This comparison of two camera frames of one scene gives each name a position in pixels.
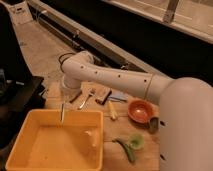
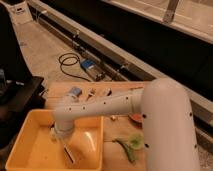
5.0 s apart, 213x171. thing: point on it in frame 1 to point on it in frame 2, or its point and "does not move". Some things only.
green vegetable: x=128 y=150 does not move
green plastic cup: x=136 y=141 does not move
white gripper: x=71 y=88 to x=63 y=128
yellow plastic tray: x=47 y=144 does not move
